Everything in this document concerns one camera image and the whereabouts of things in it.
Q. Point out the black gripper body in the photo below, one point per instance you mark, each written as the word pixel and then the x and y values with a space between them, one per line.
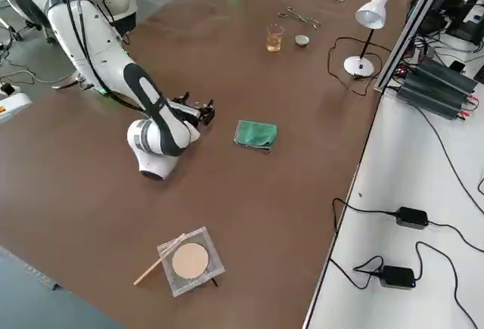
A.
pixel 189 111

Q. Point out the metal crucible tongs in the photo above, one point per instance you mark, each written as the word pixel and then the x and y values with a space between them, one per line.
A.
pixel 300 18

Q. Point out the black phone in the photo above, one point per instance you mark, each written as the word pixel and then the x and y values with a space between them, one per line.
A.
pixel 457 65

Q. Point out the wooden test tube clamp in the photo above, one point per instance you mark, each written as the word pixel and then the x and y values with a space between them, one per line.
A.
pixel 159 262

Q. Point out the small white dish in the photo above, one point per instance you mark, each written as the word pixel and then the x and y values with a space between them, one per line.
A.
pixel 301 39

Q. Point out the black electronics box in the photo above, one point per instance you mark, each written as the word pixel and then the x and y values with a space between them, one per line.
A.
pixel 436 89

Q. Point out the glass beaker with amber liquid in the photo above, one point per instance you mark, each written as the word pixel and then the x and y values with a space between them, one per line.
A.
pixel 274 39

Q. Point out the black power adapter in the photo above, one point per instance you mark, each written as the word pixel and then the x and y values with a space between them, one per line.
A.
pixel 397 277
pixel 412 217

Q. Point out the white desk lamp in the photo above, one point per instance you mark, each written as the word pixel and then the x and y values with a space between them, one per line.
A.
pixel 372 15

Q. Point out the white box with orange label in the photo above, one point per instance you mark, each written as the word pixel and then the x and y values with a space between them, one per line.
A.
pixel 11 107

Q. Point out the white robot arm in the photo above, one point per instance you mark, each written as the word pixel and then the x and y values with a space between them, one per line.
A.
pixel 98 53

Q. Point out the tripod stand with gauze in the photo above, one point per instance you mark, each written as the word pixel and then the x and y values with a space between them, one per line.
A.
pixel 191 262

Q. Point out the aluminium frame post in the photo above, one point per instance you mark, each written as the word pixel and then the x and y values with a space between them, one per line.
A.
pixel 412 26

